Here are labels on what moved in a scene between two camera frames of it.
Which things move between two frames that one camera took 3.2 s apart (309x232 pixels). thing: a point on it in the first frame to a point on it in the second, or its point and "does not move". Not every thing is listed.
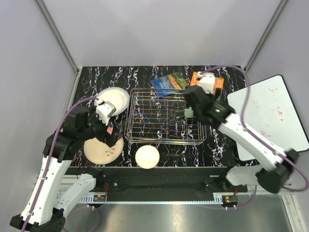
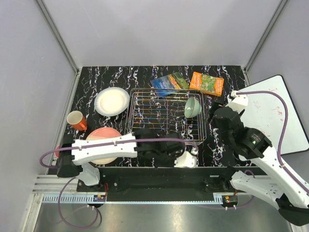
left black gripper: [111, 138] to [158, 164]
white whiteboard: [270, 112] does not move
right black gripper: [214, 97] to [213, 122]
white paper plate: [117, 97] does not move
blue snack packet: [169, 84] does not move
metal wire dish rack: [156, 116] does not move
